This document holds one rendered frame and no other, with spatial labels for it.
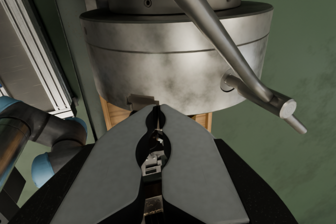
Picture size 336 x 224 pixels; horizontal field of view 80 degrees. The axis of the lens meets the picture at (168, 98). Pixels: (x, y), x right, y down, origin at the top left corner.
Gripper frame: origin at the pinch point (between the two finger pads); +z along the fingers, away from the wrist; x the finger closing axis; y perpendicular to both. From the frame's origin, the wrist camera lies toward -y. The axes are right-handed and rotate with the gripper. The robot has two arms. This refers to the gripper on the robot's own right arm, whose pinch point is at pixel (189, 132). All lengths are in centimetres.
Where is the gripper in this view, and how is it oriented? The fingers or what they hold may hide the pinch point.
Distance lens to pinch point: 51.4
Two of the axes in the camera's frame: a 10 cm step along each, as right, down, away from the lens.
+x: 2.6, 4.5, -8.5
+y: 0.5, 8.8, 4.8
